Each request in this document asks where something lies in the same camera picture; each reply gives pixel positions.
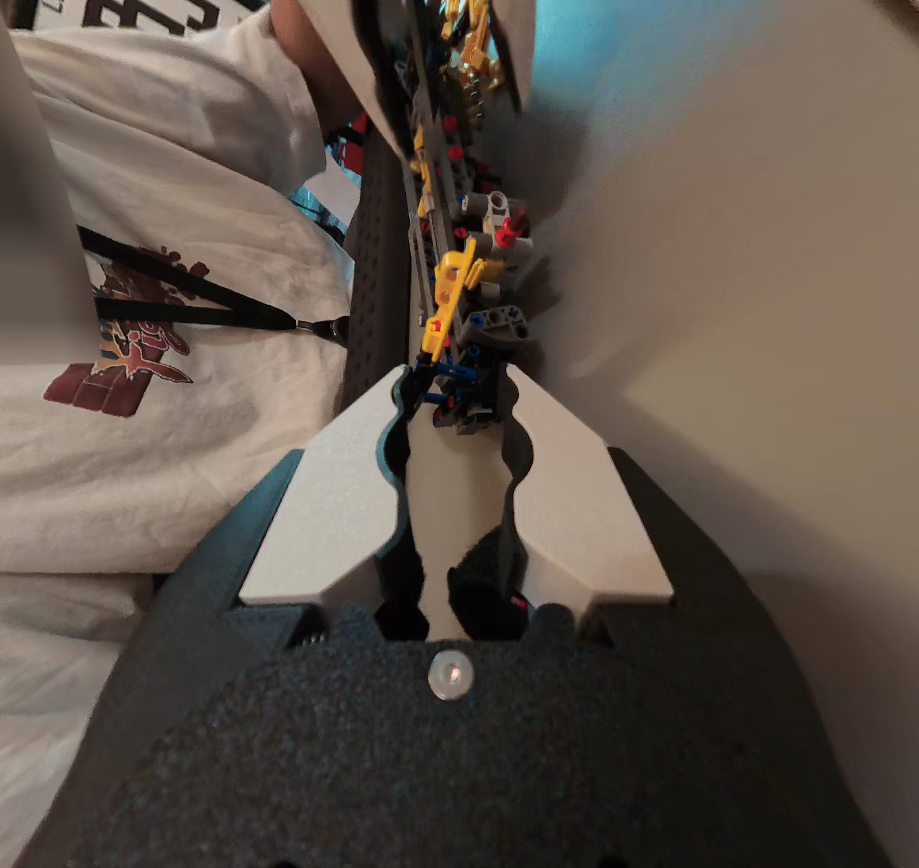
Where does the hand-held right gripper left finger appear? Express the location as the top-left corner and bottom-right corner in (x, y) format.
(239, 364), (425, 607)

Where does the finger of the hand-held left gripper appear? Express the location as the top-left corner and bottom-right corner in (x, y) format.
(477, 0), (539, 115)
(276, 0), (414, 160)

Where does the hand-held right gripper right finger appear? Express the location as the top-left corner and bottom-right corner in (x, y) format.
(499, 364), (676, 607)

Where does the grey black lego chassis assembly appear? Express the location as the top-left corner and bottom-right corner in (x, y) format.
(391, 0), (538, 437)

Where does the yellow and black lego arc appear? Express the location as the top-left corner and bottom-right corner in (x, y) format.
(413, 236), (489, 381)

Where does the person's left forearm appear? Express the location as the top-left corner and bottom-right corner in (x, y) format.
(269, 0), (363, 133)

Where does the white printed t-shirt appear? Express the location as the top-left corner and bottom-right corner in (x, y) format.
(0, 7), (360, 868)

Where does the black perforated armrest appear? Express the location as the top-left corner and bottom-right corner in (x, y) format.
(341, 129), (414, 413)

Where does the black lanyard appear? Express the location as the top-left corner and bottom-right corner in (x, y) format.
(78, 225), (350, 344)

